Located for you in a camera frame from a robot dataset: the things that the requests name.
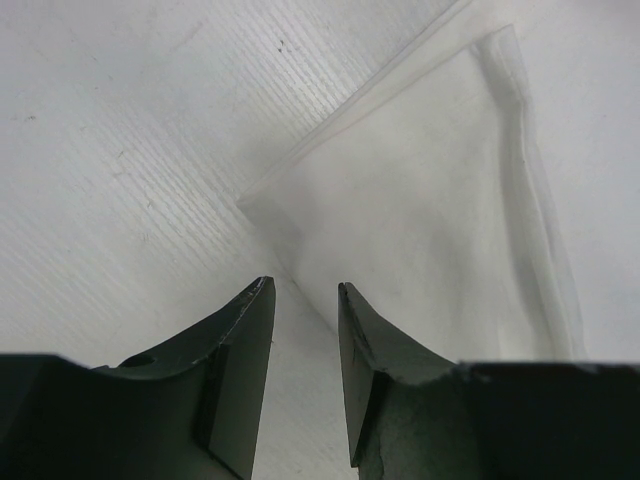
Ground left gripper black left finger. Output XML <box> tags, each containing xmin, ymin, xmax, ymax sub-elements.
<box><xmin>1</xmin><ymin>277</ymin><xmax>276</xmax><ymax>479</ymax></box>

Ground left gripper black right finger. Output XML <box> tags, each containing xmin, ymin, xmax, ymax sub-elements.
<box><xmin>338</xmin><ymin>283</ymin><xmax>639</xmax><ymax>479</ymax></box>

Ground white t-shirt red print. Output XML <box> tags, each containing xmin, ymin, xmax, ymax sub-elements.
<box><xmin>239</xmin><ymin>1</ymin><xmax>639</xmax><ymax>368</ymax></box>

